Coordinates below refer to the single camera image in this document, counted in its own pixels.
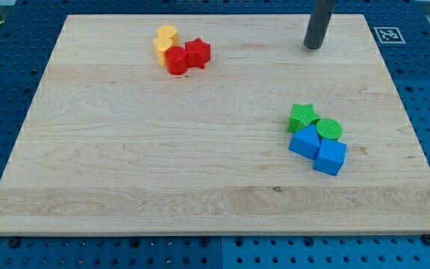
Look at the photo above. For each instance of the red star block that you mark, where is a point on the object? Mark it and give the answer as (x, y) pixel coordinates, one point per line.
(198, 53)

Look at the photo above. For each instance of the green star block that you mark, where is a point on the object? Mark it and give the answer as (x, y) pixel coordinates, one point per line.
(301, 116)

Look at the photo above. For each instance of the red cylinder block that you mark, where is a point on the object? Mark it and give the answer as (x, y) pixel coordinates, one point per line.
(176, 60)

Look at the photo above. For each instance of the blue triangle block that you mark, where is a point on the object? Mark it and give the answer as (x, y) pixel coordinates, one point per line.
(305, 142)

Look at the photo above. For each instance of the wooden board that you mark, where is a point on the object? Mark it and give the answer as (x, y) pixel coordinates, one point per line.
(115, 145)

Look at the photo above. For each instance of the yellow heart block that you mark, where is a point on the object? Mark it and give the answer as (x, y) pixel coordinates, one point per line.
(162, 44)

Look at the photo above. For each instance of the green cylinder block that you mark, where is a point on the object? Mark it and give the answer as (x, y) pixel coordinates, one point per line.
(329, 128)

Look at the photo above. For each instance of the yellow hexagon block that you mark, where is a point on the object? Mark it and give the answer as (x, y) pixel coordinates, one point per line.
(168, 32)

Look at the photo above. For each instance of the blue cube block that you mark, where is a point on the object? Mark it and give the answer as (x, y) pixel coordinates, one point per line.
(330, 157)

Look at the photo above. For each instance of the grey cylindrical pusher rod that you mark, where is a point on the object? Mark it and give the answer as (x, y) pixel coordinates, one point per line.
(318, 23)

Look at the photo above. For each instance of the white fiducial marker tag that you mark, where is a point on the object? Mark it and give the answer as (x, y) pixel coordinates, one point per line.
(389, 35)

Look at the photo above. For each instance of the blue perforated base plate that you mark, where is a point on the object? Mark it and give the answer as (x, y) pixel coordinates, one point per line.
(27, 37)

